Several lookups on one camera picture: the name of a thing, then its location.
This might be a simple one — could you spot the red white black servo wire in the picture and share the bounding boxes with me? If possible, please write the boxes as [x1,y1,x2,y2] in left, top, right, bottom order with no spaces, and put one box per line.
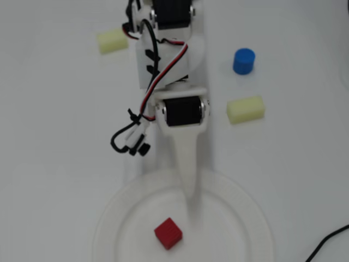
[122,20,189,121]

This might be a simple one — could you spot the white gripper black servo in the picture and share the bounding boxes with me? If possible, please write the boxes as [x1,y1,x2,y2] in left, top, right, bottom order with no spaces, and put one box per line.
[152,87,212,200]

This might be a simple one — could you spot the pale yellow rectangular block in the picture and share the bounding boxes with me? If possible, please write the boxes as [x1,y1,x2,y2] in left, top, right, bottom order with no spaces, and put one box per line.
[97,28,129,55]
[226,94,266,125]

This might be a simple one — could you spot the white round plate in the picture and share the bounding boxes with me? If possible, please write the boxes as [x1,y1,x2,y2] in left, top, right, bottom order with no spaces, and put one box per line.
[91,168,275,262]

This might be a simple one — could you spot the blue ribbed cylinder block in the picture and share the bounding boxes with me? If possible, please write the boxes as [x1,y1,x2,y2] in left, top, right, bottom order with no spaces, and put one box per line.
[232,48,256,75]

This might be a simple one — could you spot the black camera cable loop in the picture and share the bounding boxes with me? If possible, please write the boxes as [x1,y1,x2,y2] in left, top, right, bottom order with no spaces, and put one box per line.
[110,108,142,154]

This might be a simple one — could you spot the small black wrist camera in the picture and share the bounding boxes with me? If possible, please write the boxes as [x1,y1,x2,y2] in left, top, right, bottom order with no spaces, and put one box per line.
[125,124,151,157]

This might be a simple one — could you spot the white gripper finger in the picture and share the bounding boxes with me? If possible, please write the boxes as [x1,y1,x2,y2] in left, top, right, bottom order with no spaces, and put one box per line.
[187,174,204,229]

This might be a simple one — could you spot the red cube block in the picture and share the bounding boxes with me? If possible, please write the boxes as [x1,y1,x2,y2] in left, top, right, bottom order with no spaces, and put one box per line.
[154,217,183,251]

